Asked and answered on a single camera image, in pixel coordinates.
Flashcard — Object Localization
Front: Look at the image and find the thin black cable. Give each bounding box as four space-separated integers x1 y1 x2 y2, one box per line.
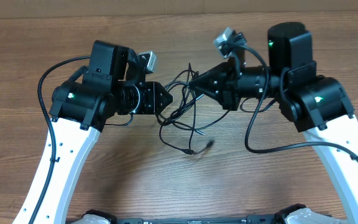
158 62 231 156

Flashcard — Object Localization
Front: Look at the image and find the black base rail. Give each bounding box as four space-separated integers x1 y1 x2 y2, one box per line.
72 204 299 224

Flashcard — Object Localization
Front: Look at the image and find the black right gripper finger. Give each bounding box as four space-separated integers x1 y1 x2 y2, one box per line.
190 64 229 86
189 80 229 108

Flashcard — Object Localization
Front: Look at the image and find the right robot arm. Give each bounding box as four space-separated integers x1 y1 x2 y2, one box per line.
190 22 358 223

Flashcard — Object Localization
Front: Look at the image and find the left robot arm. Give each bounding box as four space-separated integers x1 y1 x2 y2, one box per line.
15 40 173 223

